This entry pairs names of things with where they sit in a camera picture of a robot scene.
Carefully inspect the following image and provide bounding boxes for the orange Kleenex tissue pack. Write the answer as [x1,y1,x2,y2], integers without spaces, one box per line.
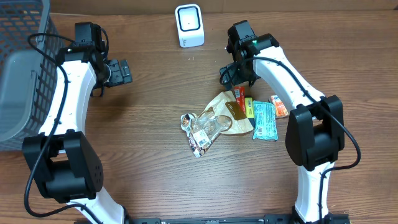
[269,95,289,118]

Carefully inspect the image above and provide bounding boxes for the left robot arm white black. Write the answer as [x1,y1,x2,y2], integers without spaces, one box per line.
[22,22,133,223]

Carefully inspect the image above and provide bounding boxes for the teal tissue packet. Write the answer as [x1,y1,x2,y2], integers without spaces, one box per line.
[252,100,279,141]

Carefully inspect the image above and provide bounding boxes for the grey plastic mesh basket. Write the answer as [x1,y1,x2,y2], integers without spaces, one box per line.
[1,0,64,151]

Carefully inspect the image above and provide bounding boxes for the yellow black battery tube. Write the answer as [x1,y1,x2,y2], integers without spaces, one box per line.
[244,97,255,128]

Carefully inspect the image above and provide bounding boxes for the white barcode scanner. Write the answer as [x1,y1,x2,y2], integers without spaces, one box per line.
[175,4,205,48]

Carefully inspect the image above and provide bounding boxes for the beige brown snack bag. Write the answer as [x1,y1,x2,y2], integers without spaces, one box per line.
[180,91,254,158]

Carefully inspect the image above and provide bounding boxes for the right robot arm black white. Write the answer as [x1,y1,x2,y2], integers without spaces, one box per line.
[220,21,349,223]

